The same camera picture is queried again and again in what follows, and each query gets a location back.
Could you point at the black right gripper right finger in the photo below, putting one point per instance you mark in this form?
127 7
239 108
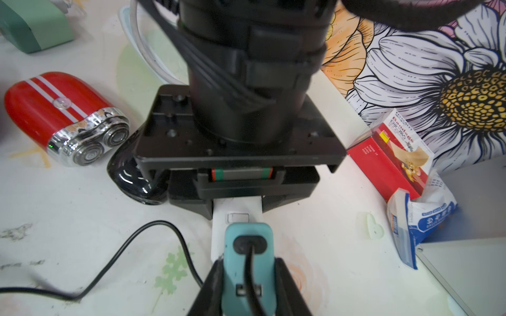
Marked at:
290 301

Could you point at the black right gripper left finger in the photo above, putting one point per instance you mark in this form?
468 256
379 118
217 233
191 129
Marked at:
208 300

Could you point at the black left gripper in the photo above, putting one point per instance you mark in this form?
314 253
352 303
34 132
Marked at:
203 169

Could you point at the white power strip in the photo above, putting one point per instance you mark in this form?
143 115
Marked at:
228 211

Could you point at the green plug adapter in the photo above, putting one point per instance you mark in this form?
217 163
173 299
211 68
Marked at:
36 25

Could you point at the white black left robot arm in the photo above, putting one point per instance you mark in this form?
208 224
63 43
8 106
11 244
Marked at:
244 125

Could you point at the black silver shaver head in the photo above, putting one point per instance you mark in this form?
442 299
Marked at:
125 173

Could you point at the teal USB charger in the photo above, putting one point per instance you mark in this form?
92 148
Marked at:
249 270

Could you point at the blue white tissue pack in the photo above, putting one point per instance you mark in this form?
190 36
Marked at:
412 221

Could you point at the red white bandage box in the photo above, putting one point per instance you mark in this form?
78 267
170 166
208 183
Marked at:
392 156

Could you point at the silver first aid case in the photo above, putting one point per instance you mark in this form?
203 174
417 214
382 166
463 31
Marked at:
466 254

